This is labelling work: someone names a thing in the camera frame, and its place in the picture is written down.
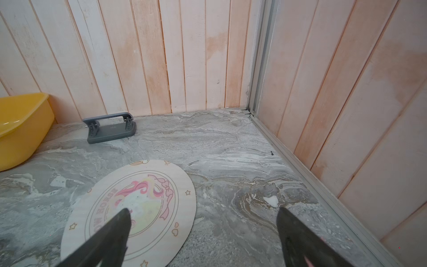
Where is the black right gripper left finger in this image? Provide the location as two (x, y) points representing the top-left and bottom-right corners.
(58, 208), (131, 267)

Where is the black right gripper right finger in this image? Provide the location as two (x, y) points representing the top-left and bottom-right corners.
(276, 207), (352, 267)

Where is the pink unicorn round coaster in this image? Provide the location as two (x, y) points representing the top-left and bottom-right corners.
(61, 160), (196, 267)

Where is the yellow plastic storage box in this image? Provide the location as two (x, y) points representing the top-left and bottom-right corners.
(1, 92), (54, 171)

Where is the grey hole punch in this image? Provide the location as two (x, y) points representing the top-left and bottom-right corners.
(82, 112), (137, 144)

